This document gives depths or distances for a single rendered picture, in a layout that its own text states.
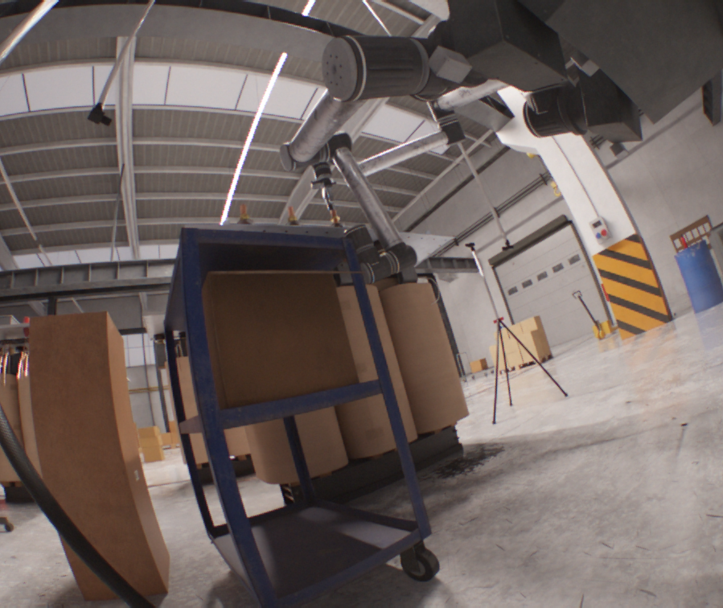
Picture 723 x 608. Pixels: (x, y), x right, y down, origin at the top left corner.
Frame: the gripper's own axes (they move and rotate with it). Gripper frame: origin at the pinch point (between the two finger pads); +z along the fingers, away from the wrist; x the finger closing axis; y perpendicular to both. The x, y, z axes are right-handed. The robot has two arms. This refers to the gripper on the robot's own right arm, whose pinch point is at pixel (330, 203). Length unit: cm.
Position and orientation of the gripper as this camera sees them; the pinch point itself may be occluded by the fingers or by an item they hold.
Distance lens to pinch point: 202.2
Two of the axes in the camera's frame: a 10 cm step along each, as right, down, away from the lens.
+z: 2.5, 9.3, -2.6
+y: 9.6, -2.0, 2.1
